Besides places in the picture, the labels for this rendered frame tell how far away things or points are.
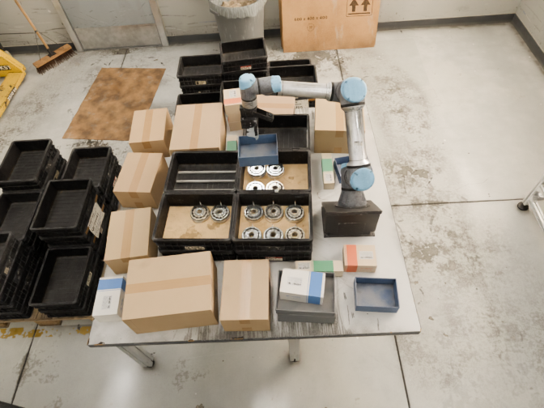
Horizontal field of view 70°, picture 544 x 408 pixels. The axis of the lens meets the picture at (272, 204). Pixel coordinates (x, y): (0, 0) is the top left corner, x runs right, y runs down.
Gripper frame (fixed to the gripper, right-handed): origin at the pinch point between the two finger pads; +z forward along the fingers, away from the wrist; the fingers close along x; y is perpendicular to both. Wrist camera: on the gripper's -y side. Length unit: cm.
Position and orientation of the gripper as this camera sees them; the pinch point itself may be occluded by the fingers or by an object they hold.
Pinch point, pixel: (257, 137)
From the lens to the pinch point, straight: 207.8
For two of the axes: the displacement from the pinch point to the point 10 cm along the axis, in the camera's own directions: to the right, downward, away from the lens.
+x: 0.0, 7.6, -6.5
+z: 0.6, 6.5, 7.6
